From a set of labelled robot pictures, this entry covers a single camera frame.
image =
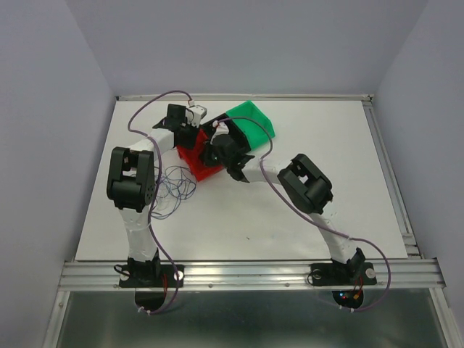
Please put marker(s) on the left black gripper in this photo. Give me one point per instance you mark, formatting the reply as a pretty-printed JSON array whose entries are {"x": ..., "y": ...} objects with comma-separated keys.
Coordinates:
[{"x": 191, "y": 143}]

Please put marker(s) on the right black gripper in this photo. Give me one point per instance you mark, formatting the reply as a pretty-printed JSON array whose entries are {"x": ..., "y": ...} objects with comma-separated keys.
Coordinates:
[{"x": 208, "y": 161}]

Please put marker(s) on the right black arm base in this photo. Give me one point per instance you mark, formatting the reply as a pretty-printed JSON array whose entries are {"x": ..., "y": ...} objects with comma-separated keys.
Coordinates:
[{"x": 350, "y": 294}]

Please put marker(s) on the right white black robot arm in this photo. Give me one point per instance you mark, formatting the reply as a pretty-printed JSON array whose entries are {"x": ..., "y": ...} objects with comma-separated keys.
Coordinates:
[{"x": 302, "y": 186}]

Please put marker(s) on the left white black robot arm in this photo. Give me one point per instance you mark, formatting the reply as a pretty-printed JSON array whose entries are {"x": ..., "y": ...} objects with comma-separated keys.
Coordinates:
[{"x": 133, "y": 179}]

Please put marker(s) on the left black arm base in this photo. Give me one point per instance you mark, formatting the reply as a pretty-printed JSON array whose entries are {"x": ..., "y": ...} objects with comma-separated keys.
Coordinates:
[{"x": 151, "y": 282}]

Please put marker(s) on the red plastic bin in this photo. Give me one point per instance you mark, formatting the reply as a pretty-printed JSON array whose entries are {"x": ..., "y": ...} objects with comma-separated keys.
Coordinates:
[{"x": 192, "y": 158}]

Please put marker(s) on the black plastic bin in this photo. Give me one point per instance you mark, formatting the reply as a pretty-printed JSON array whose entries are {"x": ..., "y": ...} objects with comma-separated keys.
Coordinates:
[{"x": 231, "y": 133}]

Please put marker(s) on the green plastic bin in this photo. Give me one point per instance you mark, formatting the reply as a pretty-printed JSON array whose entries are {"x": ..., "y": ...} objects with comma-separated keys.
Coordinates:
[{"x": 255, "y": 125}]

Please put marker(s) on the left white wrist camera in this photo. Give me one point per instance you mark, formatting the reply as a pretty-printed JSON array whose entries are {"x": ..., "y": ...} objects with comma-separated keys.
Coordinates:
[{"x": 195, "y": 114}]

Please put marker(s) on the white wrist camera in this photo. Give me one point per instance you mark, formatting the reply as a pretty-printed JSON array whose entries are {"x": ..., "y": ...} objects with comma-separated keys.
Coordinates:
[
  {"x": 195, "y": 114},
  {"x": 220, "y": 128}
]

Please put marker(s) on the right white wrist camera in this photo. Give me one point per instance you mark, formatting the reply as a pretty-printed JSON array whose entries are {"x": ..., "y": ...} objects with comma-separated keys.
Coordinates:
[{"x": 220, "y": 128}]

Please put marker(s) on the back aluminium rail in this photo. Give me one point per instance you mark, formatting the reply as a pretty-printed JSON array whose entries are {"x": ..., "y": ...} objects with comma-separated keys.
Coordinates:
[{"x": 257, "y": 97}]

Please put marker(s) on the aluminium rail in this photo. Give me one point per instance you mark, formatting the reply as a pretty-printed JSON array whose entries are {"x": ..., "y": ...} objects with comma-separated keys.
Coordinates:
[
  {"x": 406, "y": 229},
  {"x": 257, "y": 97},
  {"x": 246, "y": 276}
]

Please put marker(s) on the right side aluminium rail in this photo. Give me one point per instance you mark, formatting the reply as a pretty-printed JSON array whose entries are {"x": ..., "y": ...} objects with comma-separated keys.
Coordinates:
[{"x": 406, "y": 229}]

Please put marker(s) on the front aluminium rail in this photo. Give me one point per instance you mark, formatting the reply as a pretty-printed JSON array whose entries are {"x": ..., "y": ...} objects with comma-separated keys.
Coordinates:
[{"x": 246, "y": 276}]

